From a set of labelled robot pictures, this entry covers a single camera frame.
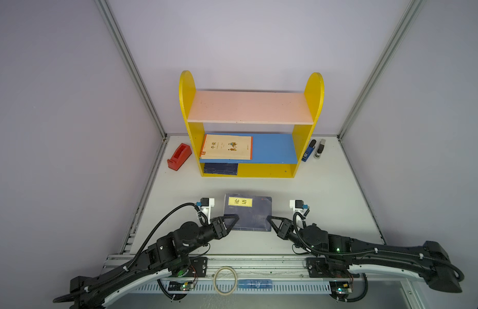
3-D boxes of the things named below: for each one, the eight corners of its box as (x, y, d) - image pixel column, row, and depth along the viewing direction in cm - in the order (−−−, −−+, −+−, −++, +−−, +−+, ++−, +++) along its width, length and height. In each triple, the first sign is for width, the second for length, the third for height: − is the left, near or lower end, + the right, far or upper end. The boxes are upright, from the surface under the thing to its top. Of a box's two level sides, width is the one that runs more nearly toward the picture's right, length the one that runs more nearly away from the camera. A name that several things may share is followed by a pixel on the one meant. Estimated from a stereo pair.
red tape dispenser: (169, 168, 107) (165, 160, 102) (184, 150, 116) (181, 142, 110) (180, 172, 106) (177, 164, 100) (194, 154, 114) (192, 146, 109)
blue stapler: (300, 160, 113) (303, 153, 108) (310, 144, 120) (312, 138, 116) (306, 162, 111) (309, 156, 107) (315, 147, 119) (318, 140, 115)
